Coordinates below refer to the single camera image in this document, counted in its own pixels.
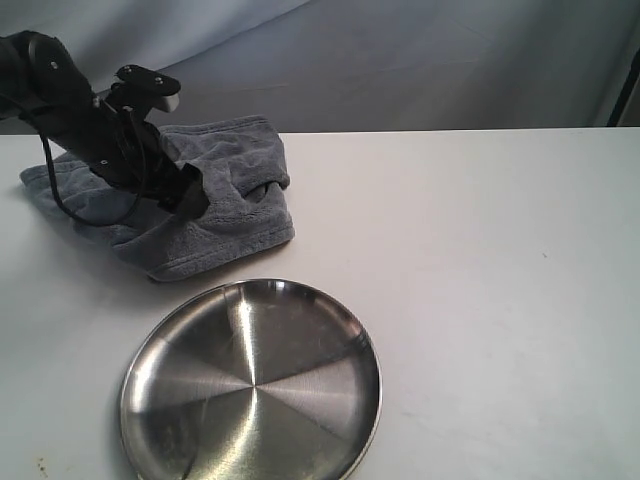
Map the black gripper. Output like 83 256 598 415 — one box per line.
37 97 208 219

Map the grey-blue fleece towel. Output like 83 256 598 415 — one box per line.
20 116 295 282

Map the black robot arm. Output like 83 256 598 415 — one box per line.
1 31 209 219

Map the grey backdrop cloth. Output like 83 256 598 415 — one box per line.
1 1 639 132

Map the round stainless steel plate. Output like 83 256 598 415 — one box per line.
118 278 382 479

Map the black backdrop stand pole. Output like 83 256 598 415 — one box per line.
606 50 640 127

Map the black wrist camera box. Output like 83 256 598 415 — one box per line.
110 64 181 113

